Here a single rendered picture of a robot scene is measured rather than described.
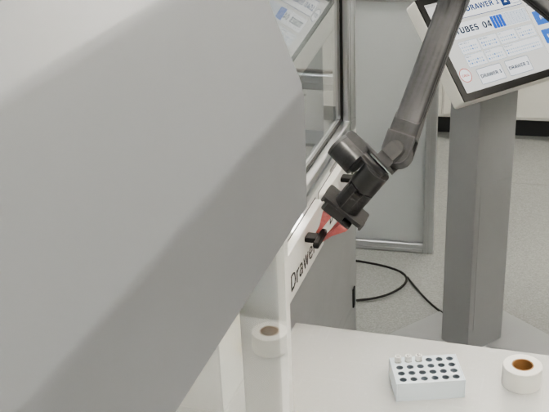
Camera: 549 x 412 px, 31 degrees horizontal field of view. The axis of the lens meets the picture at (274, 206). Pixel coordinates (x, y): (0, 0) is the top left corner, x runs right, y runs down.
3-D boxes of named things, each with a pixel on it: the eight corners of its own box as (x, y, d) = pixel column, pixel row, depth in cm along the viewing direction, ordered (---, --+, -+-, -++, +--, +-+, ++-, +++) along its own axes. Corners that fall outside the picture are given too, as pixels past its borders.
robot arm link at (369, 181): (384, 178, 191) (396, 174, 196) (360, 154, 193) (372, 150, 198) (363, 203, 195) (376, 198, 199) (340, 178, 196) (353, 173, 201)
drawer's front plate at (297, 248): (323, 243, 218) (323, 198, 214) (287, 308, 193) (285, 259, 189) (316, 242, 219) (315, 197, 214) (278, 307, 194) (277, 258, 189)
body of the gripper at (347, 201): (326, 190, 204) (346, 164, 200) (364, 220, 204) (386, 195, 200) (318, 202, 198) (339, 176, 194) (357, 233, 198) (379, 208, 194)
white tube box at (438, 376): (454, 370, 182) (455, 353, 181) (465, 397, 175) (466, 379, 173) (388, 374, 182) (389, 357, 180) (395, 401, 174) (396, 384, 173)
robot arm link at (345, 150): (408, 148, 190) (412, 156, 199) (368, 107, 193) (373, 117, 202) (363, 190, 191) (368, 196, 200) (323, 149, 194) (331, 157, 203)
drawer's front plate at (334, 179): (354, 187, 246) (354, 146, 241) (326, 238, 221) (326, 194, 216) (348, 186, 246) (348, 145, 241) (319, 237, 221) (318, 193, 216)
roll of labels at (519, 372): (524, 399, 173) (525, 380, 172) (493, 382, 178) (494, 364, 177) (549, 383, 177) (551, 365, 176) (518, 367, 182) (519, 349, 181)
